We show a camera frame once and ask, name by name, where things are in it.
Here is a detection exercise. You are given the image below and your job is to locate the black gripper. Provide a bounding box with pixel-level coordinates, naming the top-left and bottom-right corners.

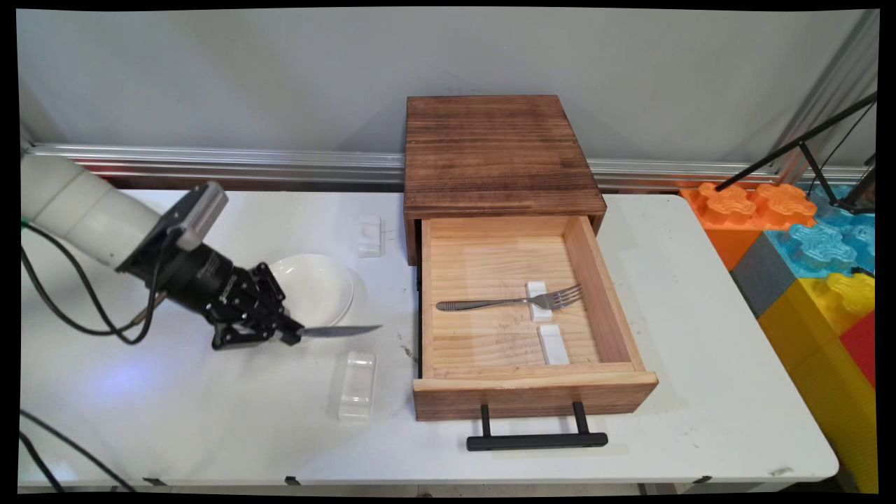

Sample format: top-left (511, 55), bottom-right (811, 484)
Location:
top-left (118, 240), bottom-right (306, 351)

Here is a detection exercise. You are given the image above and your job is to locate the steel table knife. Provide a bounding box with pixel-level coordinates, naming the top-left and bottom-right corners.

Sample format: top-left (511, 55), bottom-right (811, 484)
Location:
top-left (300, 324), bottom-right (383, 341)

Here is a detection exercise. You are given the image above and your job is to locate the white round plate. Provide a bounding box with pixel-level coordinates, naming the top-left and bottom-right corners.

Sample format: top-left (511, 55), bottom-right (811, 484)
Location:
top-left (269, 253), bottom-right (355, 329)

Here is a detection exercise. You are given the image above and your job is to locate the large translucent cutlery rest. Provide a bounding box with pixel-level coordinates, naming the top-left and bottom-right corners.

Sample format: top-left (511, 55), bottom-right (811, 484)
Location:
top-left (336, 350), bottom-right (378, 421)

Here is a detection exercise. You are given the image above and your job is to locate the light wooden drawer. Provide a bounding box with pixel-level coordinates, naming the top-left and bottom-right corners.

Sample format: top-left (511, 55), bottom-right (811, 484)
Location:
top-left (413, 215), bottom-right (659, 421)

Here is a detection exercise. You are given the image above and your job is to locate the steel fork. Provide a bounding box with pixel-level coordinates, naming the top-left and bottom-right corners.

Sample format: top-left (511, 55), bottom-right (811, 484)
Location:
top-left (435, 283), bottom-right (584, 313)

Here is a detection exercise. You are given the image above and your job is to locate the dark wooden drawer cabinet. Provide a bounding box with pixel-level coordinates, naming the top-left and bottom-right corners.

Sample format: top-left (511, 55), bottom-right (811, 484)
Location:
top-left (403, 94), bottom-right (608, 267)

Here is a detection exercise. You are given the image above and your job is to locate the orange foam block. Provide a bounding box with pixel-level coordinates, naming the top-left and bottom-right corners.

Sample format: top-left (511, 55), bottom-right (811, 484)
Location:
top-left (680, 182), bottom-right (818, 272)

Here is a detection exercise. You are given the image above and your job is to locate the grey foam block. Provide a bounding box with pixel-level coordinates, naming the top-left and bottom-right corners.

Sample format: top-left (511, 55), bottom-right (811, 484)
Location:
top-left (730, 233), bottom-right (799, 319)

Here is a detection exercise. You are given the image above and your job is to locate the black tripod stand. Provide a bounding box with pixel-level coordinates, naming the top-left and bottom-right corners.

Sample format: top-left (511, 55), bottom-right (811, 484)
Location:
top-left (714, 91), bottom-right (879, 216)

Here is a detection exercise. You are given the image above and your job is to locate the blue foam block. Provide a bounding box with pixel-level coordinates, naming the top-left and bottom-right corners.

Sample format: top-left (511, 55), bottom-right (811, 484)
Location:
top-left (764, 183), bottom-right (876, 279)

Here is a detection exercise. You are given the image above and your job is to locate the red foam block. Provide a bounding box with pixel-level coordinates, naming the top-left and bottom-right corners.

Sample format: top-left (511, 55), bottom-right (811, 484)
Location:
top-left (839, 311), bottom-right (877, 389)

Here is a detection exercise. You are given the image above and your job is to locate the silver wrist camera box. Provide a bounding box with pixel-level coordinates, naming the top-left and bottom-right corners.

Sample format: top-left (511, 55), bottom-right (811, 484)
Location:
top-left (175, 181), bottom-right (230, 252)

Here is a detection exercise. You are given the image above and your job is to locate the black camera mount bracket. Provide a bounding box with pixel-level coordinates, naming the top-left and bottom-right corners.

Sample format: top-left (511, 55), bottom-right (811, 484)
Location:
top-left (132, 185), bottom-right (211, 261)

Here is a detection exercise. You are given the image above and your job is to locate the aluminium rail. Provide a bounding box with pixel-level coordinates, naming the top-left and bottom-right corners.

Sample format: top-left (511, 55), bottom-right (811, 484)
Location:
top-left (28, 143), bottom-right (869, 194)

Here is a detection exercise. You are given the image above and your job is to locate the thin black cable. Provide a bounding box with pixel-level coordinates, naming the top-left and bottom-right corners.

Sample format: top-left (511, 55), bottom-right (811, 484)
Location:
top-left (20, 223), bottom-right (172, 492)

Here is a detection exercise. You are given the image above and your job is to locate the thick black cable with plug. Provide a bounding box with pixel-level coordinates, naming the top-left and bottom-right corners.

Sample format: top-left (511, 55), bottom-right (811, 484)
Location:
top-left (20, 223), bottom-right (176, 492)

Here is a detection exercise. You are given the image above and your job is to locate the black drawer handle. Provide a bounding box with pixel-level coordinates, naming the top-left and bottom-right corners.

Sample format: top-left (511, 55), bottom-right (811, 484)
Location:
top-left (466, 401), bottom-right (609, 452)

